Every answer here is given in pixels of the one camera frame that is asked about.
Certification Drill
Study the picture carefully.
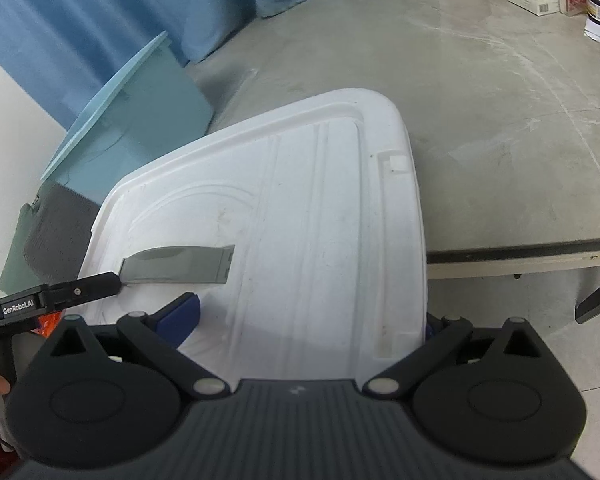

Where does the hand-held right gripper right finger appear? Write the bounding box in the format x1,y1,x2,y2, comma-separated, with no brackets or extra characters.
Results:
364,312,561,398

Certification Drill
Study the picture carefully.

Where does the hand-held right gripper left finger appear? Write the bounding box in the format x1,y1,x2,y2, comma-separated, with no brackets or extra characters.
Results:
34,292,232,400

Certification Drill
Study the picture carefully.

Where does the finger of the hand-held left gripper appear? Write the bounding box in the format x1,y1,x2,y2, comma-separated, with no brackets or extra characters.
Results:
47,272,122,310

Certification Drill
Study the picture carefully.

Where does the white plastic bin lid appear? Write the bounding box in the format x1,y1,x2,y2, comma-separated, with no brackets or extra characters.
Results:
77,87,428,381

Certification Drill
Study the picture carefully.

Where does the light blue plastic storage bin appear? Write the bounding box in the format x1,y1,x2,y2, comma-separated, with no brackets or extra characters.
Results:
40,31,216,206

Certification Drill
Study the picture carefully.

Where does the grey marble desktop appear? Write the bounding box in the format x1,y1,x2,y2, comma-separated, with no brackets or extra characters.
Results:
187,0,600,278

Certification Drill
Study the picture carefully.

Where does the dark grey cushion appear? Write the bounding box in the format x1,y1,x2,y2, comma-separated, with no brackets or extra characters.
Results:
22,182,102,284

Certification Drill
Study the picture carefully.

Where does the blue curtain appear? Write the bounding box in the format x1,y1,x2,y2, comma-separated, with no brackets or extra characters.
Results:
0,0,416,128

